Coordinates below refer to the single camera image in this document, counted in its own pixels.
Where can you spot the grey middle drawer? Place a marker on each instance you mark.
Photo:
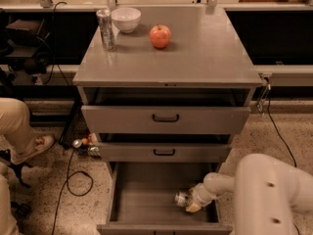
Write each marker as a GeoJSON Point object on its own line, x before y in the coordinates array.
{"type": "Point", "coordinates": [164, 148]}

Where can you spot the grey drawer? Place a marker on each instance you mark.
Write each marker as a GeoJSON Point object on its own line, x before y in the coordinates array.
{"type": "Point", "coordinates": [171, 112]}
{"type": "Point", "coordinates": [142, 201]}
{"type": "Point", "coordinates": [164, 148]}

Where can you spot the grey metal drawer cabinet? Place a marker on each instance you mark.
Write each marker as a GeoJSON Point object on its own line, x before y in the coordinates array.
{"type": "Point", "coordinates": [204, 54]}

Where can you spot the grey bottom drawer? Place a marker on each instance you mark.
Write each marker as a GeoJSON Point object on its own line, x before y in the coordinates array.
{"type": "Point", "coordinates": [142, 201]}

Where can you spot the tall silver can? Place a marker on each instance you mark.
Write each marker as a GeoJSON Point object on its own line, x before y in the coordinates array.
{"type": "Point", "coordinates": [105, 25]}

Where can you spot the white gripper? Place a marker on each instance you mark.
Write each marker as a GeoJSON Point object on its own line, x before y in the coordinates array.
{"type": "Point", "coordinates": [197, 193]}

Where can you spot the white bowl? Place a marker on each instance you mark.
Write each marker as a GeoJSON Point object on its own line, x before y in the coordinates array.
{"type": "Point", "coordinates": [126, 19]}

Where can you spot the black chair base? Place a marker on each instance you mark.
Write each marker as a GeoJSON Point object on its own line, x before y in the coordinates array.
{"type": "Point", "coordinates": [20, 210]}

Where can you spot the red apple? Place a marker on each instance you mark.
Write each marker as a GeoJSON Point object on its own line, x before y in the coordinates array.
{"type": "Point", "coordinates": [160, 36]}

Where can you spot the person's leg beige trousers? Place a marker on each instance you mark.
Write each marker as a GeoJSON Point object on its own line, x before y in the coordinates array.
{"type": "Point", "coordinates": [14, 126]}

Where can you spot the black equipment on left shelf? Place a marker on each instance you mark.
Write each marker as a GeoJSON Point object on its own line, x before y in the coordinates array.
{"type": "Point", "coordinates": [23, 43]}

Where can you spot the pile of cans on floor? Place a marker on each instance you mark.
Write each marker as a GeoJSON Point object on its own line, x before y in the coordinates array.
{"type": "Point", "coordinates": [85, 147]}

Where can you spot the grey top drawer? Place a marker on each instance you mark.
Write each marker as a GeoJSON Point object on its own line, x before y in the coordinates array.
{"type": "Point", "coordinates": [171, 112]}

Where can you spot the white red sneaker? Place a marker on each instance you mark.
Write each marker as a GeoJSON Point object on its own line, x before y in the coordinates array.
{"type": "Point", "coordinates": [41, 145]}

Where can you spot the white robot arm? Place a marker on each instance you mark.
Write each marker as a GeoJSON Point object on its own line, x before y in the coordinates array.
{"type": "Point", "coordinates": [267, 192]}

